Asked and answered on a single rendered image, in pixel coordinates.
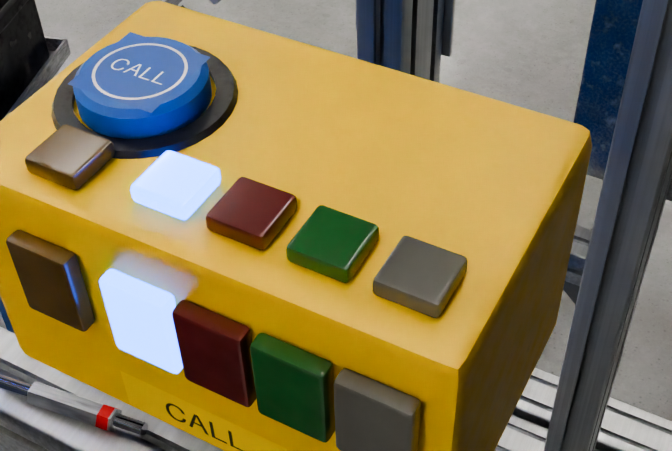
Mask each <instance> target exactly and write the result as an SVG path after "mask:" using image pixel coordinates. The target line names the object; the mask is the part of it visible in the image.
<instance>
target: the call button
mask: <svg viewBox="0 0 672 451"><path fill-rule="evenodd" d="M209 58H210V57H209V56H206V55H202V54H200V53H199V52H198V51H197V50H196V49H194V48H192V47H190V46H189V45H186V44H184V43H182V42H179V41H177V40H173V39H169V38H163V37H145V36H142V35H138V34H135V33H132V32H129V33H128V34H127V35H126V36H125V37H123V38H122V39H121V40H120V41H118V42H116V43H113V44H111V45H108V46H106V47H104V48H102V49H101V50H99V51H97V52H96V53H95V54H93V55H92V56H91V57H90V58H89V59H88V60H87V61H85V62H84V63H83V64H82V65H81V67H80V68H79V69H78V71H77V72H76V75H75V77H74V79H73V80H71V81H70V82H69V83H68V84H69V85H72V86H73V91H74V95H75V99H76V103H77V107H78V111H79V115H80V117H81V119H82V121H83V122H84V123H85V124H86V125H87V126H88V127H89V128H90V129H92V130H93V131H95V132H97V133H99V134H102V135H106V136H110V137H115V138H124V139H141V138H148V137H156V136H159V135H163V134H167V133H170V132H173V131H175V130H178V129H180V128H183V127H185V126H186V125H188V124H190V123H191V122H193V121H195V120H196V119H197V118H198V117H200V116H201V115H202V114H203V113H204V112H205V111H206V109H207V108H208V106H209V104H210V101H211V97H212V91H211V82H210V75H209V68H208V65H207V62H206V61H207V60H208V59H209Z"/></svg>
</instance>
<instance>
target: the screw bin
mask: <svg viewBox="0 0 672 451"><path fill-rule="evenodd" d="M48 58H49V51H48V47H47V44H46V40H45V36H44V32H43V29H42V25H41V21H40V18H39V14H38V10H37V6H36V3H35V0H0V121H1V120H2V119H3V118H4V117H5V116H6V114H7V113H8V112H9V110H10V109H11V108H12V106H13V105H14V104H15V102H16V101H17V100H18V98H19V97H20V96H21V94H22V93H23V92H24V90H25V89H26V88H27V86H28V85H29V84H30V82H31V81H32V80H33V78H34V77H35V76H36V74H37V73H38V72H39V70H40V69H41V68H42V66H43V65H44V64H45V62H46V61H47V60H48Z"/></svg>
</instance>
